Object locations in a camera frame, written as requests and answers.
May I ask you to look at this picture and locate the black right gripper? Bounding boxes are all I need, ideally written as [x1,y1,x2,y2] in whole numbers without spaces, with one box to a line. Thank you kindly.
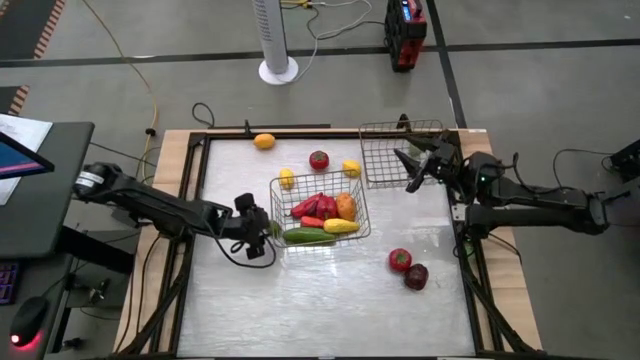
[393,142,461,194]

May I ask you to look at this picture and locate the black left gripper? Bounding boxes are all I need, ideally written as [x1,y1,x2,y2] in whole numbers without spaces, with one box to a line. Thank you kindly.
[232,207,272,261]

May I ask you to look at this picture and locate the metal wire basket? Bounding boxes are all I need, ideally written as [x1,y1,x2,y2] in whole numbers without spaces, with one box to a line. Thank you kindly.
[358,118,451,190]
[268,169,372,250]

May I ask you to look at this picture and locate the green cucumber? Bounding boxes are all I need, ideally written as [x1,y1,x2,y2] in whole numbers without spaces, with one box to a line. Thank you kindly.
[282,226,337,246]

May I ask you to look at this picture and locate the long red pepper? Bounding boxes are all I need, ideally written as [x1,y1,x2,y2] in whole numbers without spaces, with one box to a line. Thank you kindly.
[290,192,325,220]

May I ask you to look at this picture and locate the brown potato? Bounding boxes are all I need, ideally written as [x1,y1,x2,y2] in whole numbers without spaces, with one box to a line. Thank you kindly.
[334,192,358,223]

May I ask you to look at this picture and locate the red bell pepper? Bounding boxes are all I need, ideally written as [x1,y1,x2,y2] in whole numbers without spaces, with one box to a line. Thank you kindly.
[314,194,340,221]

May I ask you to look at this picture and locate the yellow corn cob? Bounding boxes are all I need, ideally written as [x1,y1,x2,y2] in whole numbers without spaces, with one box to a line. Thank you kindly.
[322,217,361,235]

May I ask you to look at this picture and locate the red tomato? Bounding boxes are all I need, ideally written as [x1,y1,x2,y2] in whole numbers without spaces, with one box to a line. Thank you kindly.
[388,247,414,274]
[308,149,331,172]

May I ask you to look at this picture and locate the dark purple plum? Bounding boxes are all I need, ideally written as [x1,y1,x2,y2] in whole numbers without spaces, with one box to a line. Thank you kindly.
[403,263,430,292]

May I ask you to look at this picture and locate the yellow-orange citrus fruit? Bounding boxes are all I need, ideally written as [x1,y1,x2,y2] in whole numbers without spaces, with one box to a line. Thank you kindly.
[252,132,277,151]

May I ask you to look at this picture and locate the red black power station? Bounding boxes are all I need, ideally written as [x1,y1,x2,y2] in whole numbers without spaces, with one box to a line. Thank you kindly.
[383,0,429,73]

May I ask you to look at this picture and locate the wooden table board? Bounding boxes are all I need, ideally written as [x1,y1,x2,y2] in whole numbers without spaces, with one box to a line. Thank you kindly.
[113,127,544,354]

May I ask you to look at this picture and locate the white tower fan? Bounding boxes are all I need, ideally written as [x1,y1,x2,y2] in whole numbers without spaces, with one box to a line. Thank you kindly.
[251,0,300,86]

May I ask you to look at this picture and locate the black box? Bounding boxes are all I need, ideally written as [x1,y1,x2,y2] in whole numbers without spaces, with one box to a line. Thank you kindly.
[609,138,640,184]

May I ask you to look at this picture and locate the dark grey desk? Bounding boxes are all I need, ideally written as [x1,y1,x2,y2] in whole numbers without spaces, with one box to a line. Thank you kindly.
[0,121,96,261]

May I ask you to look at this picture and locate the black computer mouse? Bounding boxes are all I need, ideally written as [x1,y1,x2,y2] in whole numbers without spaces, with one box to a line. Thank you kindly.
[8,295,50,349]

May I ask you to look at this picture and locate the black backlit keyboard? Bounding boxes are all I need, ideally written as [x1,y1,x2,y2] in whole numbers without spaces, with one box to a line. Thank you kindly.
[0,260,21,306]

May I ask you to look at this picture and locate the computer monitor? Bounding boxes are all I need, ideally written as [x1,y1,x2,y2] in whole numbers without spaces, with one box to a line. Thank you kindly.
[0,130,56,181]

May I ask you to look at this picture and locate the white papers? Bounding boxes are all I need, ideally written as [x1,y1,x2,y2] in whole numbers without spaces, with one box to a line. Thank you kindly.
[0,113,54,206]

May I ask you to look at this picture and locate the black mat orange striped edge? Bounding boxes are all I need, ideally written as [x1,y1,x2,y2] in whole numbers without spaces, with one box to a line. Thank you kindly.
[0,84,31,117]
[0,0,67,61]

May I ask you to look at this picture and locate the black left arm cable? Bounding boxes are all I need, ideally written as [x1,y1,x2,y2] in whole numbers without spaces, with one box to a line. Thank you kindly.
[207,219,279,270]

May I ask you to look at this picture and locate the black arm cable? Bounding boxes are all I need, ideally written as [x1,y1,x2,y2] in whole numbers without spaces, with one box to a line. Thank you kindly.
[207,219,279,270]
[552,147,616,176]

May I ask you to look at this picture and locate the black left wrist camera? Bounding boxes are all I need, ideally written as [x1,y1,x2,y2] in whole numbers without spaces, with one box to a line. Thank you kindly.
[233,192,257,215]

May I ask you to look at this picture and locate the black table frame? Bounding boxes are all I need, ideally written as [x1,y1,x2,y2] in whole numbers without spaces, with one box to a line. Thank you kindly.
[114,124,539,360]

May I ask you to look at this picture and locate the black cable loop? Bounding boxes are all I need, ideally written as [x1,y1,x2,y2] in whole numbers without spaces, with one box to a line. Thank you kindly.
[191,102,216,130]

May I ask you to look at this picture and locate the white cable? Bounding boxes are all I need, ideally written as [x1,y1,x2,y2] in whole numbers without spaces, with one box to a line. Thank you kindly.
[277,0,389,84]

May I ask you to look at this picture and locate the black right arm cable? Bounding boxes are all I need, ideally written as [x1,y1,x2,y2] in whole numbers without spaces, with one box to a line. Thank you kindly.
[552,147,616,176]

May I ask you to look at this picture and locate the small black bracket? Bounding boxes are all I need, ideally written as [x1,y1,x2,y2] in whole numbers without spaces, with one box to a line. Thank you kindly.
[87,279,111,306]

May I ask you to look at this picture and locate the yellow cable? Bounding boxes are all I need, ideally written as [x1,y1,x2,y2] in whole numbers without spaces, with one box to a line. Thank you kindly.
[79,0,160,181]

